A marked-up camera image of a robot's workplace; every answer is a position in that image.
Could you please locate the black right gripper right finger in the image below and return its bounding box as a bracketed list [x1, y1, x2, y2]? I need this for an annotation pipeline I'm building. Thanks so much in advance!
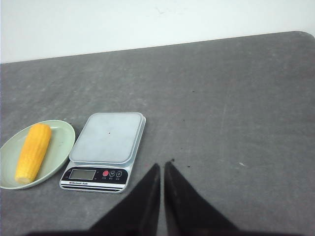
[164, 161, 240, 236]

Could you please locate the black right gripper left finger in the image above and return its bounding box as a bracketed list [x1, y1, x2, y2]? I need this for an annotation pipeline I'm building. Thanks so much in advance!
[89, 164, 160, 236]

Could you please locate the yellow corn cob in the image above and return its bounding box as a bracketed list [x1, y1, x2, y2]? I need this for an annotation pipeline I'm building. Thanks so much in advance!
[14, 123, 52, 184]

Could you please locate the silver digital kitchen scale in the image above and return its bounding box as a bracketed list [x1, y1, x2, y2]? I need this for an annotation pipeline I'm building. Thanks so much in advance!
[59, 112, 146, 193]

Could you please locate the pale green plate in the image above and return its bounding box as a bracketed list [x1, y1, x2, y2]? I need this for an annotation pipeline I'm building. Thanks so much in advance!
[0, 120, 75, 190]

